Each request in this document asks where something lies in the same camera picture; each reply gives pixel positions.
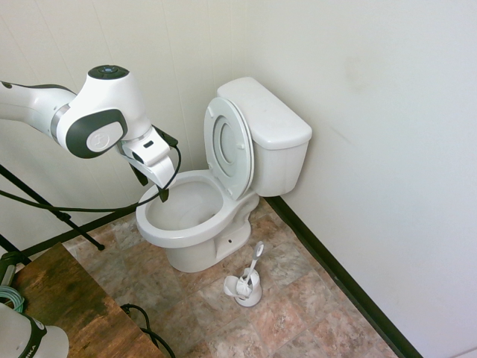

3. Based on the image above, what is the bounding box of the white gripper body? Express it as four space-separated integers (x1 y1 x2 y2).
119 126 177 189

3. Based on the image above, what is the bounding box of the white toilet brush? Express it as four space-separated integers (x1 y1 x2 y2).
235 241 265 298

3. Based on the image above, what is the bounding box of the white robot base link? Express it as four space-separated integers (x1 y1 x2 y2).
0 301 71 358

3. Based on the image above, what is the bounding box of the white toilet bowl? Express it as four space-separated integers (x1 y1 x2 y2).
135 169 261 274

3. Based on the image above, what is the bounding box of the white toilet lid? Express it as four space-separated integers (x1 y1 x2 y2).
218 97 256 197

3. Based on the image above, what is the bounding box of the white toilet tank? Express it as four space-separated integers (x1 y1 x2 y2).
251 137 310 198

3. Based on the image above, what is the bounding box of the white toilet tank cover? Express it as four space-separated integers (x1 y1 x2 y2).
217 77 313 151

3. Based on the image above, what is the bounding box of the white toilet brush holder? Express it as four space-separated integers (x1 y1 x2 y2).
223 271 262 308

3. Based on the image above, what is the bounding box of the brown wooden table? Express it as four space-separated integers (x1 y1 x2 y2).
13 242 167 358

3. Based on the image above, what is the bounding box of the white toilet seat ring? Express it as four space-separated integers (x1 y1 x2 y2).
203 97 251 199

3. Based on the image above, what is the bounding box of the black wall baseboard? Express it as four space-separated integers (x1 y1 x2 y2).
265 195 424 358
20 203 139 262

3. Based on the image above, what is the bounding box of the black camera tripod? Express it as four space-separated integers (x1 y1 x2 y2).
0 163 106 264

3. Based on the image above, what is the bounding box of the black floor cable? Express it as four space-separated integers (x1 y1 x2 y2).
119 304 176 358

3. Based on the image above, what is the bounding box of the grey green cylindrical handle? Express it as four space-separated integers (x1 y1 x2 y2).
0 251 19 290

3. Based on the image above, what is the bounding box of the green coiled cable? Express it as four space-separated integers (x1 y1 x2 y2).
0 286 26 313

